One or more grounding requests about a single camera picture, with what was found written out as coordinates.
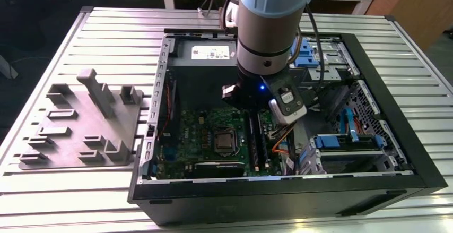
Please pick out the RAM stick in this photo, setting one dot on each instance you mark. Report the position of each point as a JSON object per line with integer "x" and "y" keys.
{"x": 254, "y": 137}

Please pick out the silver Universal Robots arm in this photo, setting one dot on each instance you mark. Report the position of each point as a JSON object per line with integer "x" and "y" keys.
{"x": 270, "y": 39}

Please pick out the black CPU socket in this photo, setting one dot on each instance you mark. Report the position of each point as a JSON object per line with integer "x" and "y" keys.
{"x": 224, "y": 129}

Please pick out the grey power supply unit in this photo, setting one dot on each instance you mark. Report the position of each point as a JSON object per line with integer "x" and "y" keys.
{"x": 198, "y": 84}

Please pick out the silver CPU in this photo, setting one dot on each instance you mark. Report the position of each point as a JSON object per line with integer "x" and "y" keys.
{"x": 226, "y": 140}

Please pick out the blue drive bay latch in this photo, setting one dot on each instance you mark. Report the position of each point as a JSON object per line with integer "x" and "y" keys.
{"x": 306, "y": 60}

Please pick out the green motherboard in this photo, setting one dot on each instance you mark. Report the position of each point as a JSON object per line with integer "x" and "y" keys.
{"x": 191, "y": 127}

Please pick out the metal drive cage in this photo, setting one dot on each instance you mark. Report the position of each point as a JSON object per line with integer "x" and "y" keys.
{"x": 332, "y": 73}

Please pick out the hard disk in blue carrier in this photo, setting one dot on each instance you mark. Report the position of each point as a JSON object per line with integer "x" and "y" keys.
{"x": 327, "y": 141}

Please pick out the black graphics card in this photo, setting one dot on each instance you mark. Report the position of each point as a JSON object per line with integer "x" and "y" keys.
{"x": 219, "y": 168}

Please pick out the black PC case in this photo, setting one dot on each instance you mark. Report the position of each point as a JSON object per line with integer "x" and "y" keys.
{"x": 270, "y": 201}

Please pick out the grey parts rack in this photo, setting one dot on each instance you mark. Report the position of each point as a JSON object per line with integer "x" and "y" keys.
{"x": 88, "y": 127}

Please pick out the wooden cabinet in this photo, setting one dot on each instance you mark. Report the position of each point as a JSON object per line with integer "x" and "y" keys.
{"x": 417, "y": 4}

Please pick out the grey chair part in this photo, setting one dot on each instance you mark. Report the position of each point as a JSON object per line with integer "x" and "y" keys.
{"x": 7, "y": 68}

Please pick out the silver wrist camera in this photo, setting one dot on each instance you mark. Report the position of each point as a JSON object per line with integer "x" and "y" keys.
{"x": 288, "y": 113}

